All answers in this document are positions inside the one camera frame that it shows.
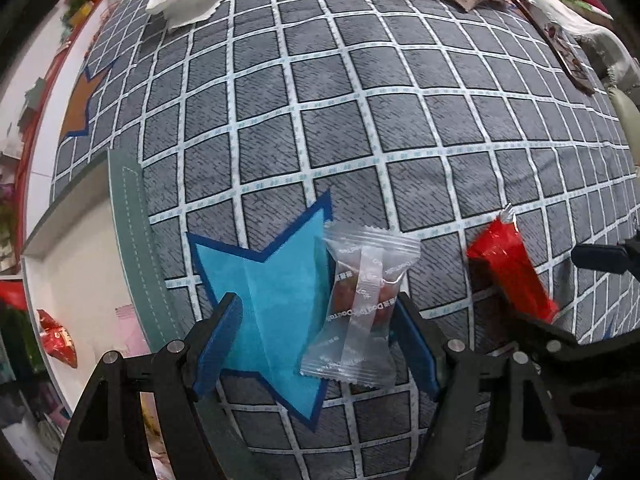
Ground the white red-rimmed table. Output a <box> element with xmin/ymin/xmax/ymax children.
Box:
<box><xmin>12</xmin><ymin>0</ymin><xmax>156</xmax><ymax>426</ymax></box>

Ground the beige leather sofa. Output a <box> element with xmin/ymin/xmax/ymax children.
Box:
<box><xmin>607</xmin><ymin>85</ymin><xmax>640</xmax><ymax>171</ymax></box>

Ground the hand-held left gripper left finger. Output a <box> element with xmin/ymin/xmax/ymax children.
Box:
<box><xmin>52</xmin><ymin>291</ymin><xmax>244</xmax><ymax>480</ymax></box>

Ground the red patterned snack packet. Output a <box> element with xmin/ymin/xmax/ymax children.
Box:
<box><xmin>37</xmin><ymin>309</ymin><xmax>79</xmax><ymax>369</ymax></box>

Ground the pale pink snack packet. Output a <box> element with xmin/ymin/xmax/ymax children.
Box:
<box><xmin>114</xmin><ymin>305</ymin><xmax>151</xmax><ymax>356</ymax></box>

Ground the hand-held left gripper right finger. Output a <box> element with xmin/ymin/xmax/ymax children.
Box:
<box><xmin>391</xmin><ymin>294</ymin><xmax>571</xmax><ymax>480</ymax></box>

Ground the clear red candy packet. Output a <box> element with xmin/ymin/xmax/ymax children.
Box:
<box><xmin>300</xmin><ymin>225</ymin><xmax>422</xmax><ymax>386</ymax></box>

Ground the grey checked blanket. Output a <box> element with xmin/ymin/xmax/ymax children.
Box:
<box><xmin>52</xmin><ymin>0</ymin><xmax>640</xmax><ymax>480</ymax></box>

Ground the long red snack packet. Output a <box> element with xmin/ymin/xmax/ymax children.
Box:
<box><xmin>466</xmin><ymin>204</ymin><xmax>560</xmax><ymax>323</ymax></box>

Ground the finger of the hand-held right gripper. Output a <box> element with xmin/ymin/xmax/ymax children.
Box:
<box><xmin>571</xmin><ymin>237</ymin><xmax>640</xmax><ymax>277</ymax></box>
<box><xmin>467</xmin><ymin>257</ymin><xmax>577</xmax><ymax>361</ymax></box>

